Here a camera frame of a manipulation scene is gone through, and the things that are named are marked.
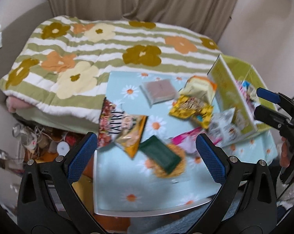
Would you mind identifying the pink snack packet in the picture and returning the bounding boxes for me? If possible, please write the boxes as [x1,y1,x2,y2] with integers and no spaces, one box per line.
[170,127,222,154]

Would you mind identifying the white grey snack bag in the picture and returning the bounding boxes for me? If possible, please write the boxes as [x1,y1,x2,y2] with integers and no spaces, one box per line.
[208,108,241,146]

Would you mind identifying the right hand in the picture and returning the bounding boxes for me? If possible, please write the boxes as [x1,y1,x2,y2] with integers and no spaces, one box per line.
[280,137,290,168]

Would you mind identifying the beige orange snack bag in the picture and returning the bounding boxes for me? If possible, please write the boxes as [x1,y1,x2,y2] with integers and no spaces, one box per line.
[179,75,217,105]

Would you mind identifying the pink pillow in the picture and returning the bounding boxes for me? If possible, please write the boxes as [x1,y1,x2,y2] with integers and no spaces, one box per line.
[6,96,34,113]

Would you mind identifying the beige curtain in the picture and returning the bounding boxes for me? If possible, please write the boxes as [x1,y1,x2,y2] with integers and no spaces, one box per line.
[48,0,237,41]

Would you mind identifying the floor clutter with cables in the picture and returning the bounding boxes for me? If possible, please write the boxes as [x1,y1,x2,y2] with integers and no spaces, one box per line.
[0,123,84,176]

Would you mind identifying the blue daisy tablecloth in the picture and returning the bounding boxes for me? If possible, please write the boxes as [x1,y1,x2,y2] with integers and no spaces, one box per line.
[92,71,278,218]

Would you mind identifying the yellow chocolate pillows packet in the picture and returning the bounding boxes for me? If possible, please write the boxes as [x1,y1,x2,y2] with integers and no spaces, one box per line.
[169,95,213,129]

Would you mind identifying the red patterned snack bag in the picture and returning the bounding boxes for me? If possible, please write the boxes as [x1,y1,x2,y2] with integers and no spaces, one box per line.
[97,98,125,148]

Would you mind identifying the green label round biscuit pack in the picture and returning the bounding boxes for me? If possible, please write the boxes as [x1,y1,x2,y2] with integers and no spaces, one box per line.
[139,136,186,179]

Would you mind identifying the yellow-green cardboard box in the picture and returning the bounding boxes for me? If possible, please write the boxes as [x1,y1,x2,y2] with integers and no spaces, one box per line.
[207,54,276,139]

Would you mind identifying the orange yellow chips bag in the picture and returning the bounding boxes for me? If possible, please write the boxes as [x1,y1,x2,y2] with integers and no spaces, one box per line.
[115,114,148,159]

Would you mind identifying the green striped floral blanket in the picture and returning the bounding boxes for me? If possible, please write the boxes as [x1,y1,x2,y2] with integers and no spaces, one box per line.
[0,15,220,134]

